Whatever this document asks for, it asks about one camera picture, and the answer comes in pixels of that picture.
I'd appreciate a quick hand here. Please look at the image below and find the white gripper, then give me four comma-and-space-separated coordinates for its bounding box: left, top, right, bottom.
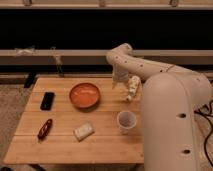
112, 65, 129, 88

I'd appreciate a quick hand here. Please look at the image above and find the white plastic bottle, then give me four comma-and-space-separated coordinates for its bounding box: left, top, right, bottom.
126, 75, 141, 101

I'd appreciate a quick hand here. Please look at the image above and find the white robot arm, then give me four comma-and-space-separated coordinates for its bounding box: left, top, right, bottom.
106, 43, 213, 171

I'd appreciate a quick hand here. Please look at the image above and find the orange ceramic bowl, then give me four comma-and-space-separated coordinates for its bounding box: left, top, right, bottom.
69, 83, 100, 108

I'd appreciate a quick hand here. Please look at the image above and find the white plastic cup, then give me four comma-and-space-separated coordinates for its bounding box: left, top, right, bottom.
117, 111, 137, 134

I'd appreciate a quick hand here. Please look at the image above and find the wooden table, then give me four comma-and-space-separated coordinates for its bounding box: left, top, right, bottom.
4, 78, 143, 164

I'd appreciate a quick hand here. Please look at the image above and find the white sponge block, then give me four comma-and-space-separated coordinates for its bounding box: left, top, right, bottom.
73, 123, 95, 141

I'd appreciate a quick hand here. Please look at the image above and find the black smartphone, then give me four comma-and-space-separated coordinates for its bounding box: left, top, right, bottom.
40, 92, 55, 110

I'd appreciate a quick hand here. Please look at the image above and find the red pocket knife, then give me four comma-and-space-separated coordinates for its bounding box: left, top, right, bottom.
37, 119, 53, 141

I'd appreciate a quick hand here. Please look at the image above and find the black cable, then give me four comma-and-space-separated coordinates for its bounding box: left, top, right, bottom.
194, 99, 213, 168

